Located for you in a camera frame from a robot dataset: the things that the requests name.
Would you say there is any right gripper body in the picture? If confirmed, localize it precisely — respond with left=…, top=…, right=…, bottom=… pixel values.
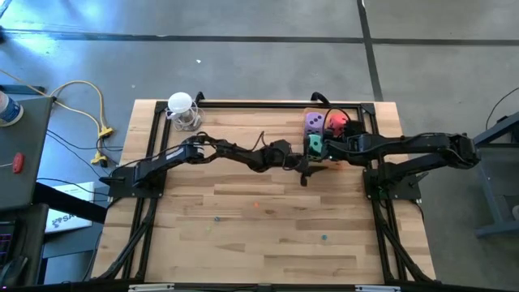
left=324, top=120, right=368, bottom=165

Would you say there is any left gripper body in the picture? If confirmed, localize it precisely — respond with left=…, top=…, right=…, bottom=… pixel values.
left=259, top=139, right=309, bottom=188

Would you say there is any large teal foam die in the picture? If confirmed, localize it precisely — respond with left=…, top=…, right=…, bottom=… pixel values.
left=306, top=134, right=325, bottom=162

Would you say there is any large red foam die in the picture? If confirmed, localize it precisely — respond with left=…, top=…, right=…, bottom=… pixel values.
left=326, top=113, right=350, bottom=137

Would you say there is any large purple foam die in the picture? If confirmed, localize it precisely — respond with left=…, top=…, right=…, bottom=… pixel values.
left=304, top=112, right=325, bottom=137

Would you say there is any orange translucent plastic bin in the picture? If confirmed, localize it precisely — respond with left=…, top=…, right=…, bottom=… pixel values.
left=302, top=105, right=364, bottom=168

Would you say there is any silver aluminium extrusion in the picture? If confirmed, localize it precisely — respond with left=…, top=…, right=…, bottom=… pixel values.
left=128, top=283, right=176, bottom=292
left=355, top=284, right=402, bottom=292

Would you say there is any blue grey metal cart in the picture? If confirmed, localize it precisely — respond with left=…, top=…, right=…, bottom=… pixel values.
left=447, top=109, right=519, bottom=239

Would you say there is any white printed cardboard box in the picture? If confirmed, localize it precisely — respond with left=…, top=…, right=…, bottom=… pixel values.
left=43, top=181, right=97, bottom=235

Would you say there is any dark grey side table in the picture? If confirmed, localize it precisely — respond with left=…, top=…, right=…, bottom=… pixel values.
left=0, top=96, right=54, bottom=211

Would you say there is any white blue labelled bottle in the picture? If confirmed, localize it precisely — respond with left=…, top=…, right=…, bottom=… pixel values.
left=0, top=90, right=24, bottom=128

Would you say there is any black aluminium table frame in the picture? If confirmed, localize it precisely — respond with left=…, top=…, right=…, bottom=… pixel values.
left=91, top=91, right=438, bottom=285

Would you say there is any white lamp cable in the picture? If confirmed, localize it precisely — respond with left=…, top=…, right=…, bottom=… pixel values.
left=165, top=100, right=207, bottom=133

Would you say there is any yellow extension cable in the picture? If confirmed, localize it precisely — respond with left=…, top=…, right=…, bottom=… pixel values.
left=0, top=67, right=115, bottom=168

